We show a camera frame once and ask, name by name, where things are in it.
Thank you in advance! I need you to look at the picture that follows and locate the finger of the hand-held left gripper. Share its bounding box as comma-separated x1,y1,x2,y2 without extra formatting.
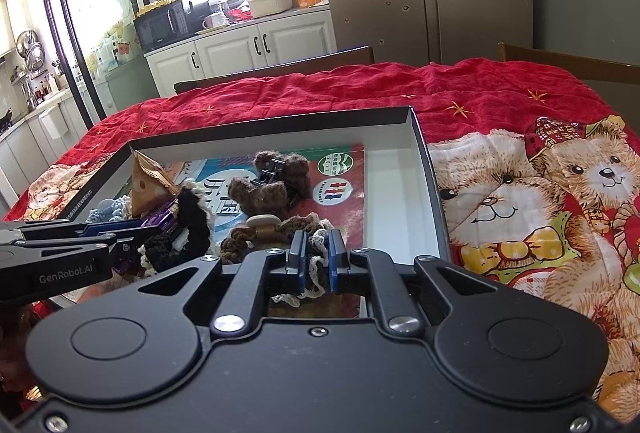
0,219,151,245
22,233,151,271

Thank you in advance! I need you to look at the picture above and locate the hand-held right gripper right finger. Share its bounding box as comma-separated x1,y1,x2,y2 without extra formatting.
327,229,512,338

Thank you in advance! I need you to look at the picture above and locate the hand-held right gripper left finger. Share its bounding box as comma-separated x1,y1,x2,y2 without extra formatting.
135,229,308,339

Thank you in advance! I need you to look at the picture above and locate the blue white knitted scrunchie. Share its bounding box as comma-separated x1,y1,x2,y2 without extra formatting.
87,195,133,221

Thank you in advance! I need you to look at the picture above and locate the cream lace scrunchie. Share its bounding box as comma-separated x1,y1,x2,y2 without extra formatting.
270,228,341,309

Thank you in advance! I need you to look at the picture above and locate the brown snack packet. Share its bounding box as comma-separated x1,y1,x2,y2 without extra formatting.
131,150,181,219

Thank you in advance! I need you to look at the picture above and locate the brown scrunchie cream frill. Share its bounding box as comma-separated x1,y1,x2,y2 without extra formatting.
220,213,336,264

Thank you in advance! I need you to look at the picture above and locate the black scrunchie cream frill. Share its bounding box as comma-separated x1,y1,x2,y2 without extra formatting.
140,187,211,271

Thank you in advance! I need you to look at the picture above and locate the brown fuzzy hair claw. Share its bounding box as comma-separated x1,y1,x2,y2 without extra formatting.
252,150,312,204
227,175,290,219

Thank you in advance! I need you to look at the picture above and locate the black shallow cardboard box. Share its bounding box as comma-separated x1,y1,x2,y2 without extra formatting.
55,105,453,319

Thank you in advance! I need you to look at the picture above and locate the printed booklet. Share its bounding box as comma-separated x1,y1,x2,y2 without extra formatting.
150,143,366,314

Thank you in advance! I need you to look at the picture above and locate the white hanging bin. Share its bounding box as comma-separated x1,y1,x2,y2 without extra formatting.
39,107,68,141

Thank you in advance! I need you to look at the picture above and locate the wooden chair back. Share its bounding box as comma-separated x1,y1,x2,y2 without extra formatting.
174,45,376,94

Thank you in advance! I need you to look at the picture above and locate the black microwave oven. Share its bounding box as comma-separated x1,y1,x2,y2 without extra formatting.
134,2,193,54

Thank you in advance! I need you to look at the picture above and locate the white kitchen cabinet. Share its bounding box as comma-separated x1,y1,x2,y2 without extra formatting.
144,8,338,98

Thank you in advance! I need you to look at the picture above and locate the black framed glass door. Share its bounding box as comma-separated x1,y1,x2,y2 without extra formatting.
35,0,151,124

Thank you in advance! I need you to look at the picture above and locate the yellow frilled microwave cover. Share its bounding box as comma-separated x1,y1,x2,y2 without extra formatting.
136,0,186,16

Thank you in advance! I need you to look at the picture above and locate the white plastic basin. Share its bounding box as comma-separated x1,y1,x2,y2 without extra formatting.
246,0,295,18

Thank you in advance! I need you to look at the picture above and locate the dark wooden chair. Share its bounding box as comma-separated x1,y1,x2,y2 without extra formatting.
497,42,640,88

